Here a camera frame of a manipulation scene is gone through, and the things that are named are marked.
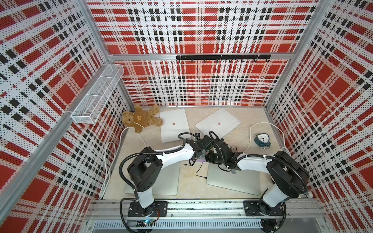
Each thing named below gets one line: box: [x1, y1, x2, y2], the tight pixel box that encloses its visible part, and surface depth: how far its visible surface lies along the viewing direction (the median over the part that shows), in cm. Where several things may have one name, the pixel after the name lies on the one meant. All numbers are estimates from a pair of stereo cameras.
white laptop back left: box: [159, 108, 191, 144], surface depth 112 cm
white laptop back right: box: [195, 107, 242, 140], surface depth 113 cm
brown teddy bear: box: [121, 103, 164, 133], surface depth 106 cm
